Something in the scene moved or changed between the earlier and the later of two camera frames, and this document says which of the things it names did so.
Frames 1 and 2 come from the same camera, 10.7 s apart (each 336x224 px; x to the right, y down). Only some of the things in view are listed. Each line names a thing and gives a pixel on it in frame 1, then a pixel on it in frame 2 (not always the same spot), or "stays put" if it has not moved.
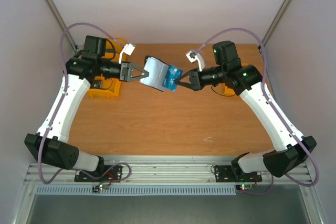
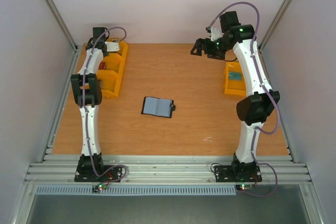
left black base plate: [113, 175] stays put
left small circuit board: [101, 187] stays put
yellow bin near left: [110, 88] stays put
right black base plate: [224, 173] stays put
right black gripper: [196, 80] → [209, 48]
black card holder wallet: [157, 70] → [159, 107]
